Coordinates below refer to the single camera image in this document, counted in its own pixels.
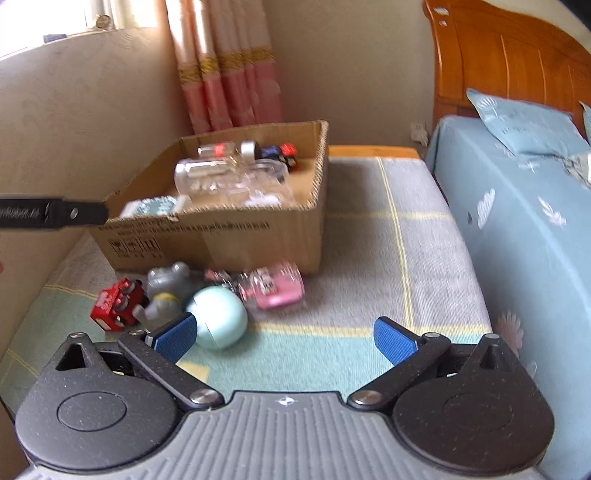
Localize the pink patterned curtain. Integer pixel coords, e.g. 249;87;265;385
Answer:
165;0;284;135

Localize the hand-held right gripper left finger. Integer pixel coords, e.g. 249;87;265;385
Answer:
55;311;222;412

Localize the clear round tape dispenser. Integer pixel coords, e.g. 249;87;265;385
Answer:
235;159;291;188

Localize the grey bear figure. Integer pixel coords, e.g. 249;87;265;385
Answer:
133;261;193;326

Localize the clear plastic jar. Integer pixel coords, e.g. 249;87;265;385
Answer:
174;158;241;197

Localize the wooden bed headboard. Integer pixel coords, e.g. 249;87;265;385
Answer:
423;0;591;135

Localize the large blue floral pillow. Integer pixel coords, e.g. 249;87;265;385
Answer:
465;88;591;158

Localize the window with metal latch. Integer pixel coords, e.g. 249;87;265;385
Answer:
0;0;168;59

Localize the teal egg-shaped case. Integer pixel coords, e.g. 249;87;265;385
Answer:
185;285;249;350

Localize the glass bottle with silver cap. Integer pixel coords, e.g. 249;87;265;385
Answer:
197;140;258;164

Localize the pink figure keychain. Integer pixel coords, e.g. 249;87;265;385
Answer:
205;260;307;311

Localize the cardboard box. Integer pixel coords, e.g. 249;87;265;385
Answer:
88;120;330;276

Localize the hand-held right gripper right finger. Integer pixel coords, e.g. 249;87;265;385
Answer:
346;316;527;411

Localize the frosted plastic container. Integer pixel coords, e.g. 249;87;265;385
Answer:
119;195;194;219

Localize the checked green grey mat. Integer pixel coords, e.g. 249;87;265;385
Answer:
0;157;493;402

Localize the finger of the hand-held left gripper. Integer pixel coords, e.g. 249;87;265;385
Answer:
46;198;110;230

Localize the blue floral bed sheet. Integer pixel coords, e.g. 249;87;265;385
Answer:
424;115;591;479

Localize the wooden bedside cabinet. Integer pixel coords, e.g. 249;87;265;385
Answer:
327;145;420;160

